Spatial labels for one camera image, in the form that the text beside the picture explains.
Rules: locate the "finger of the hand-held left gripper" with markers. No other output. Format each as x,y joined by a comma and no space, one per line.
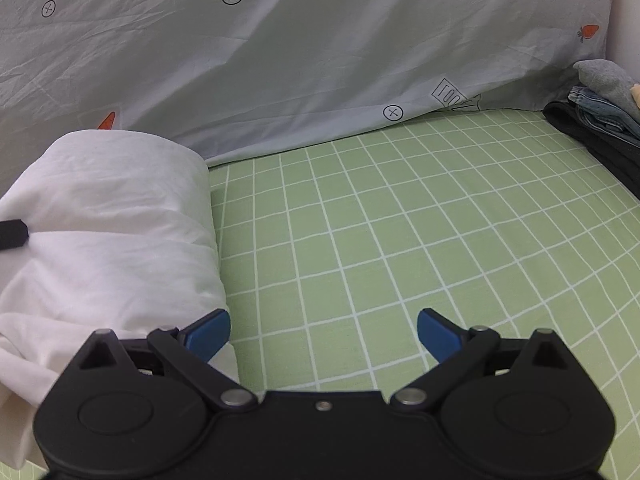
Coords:
12,234

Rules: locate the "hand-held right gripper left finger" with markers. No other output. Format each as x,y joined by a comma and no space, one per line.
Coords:
210,332

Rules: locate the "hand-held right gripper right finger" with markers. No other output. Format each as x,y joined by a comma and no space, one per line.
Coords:
439,332

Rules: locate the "white garment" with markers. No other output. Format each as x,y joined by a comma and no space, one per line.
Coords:
110,220

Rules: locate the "green checked bed sheet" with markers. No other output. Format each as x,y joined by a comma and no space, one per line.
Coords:
375,220

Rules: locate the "black garment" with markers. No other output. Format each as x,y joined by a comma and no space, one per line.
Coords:
595,145

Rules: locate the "blue jeans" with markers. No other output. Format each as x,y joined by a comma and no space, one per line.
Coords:
595,110

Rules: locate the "pale printed blanket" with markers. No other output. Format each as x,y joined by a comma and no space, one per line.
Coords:
300,60

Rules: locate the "grey sweatshirt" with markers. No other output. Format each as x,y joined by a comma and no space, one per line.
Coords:
605,77

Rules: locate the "yellow object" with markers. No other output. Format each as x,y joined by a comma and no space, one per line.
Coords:
636,95

